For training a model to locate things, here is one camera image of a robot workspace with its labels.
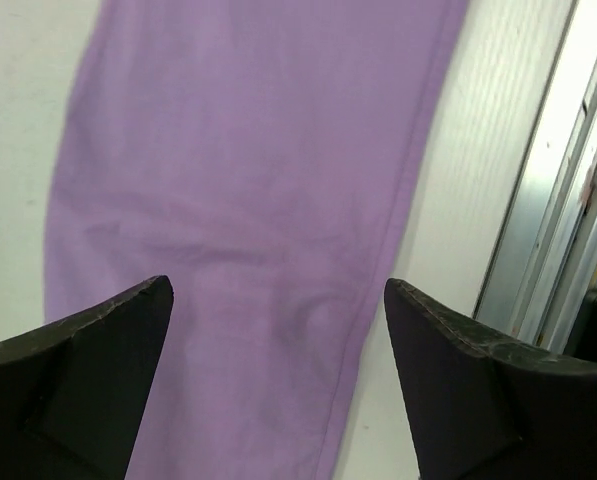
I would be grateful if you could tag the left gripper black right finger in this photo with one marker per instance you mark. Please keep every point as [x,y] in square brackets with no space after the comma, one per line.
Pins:
[484,405]

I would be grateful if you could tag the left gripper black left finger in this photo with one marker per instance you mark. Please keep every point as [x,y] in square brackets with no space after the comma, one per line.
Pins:
[73,392]

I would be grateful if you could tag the purple trousers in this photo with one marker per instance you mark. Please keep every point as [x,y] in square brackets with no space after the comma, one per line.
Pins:
[263,156]

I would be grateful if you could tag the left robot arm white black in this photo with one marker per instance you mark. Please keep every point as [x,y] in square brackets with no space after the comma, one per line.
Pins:
[481,405]

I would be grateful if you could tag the aluminium rail frame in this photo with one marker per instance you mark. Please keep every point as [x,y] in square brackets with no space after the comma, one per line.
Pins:
[545,260]

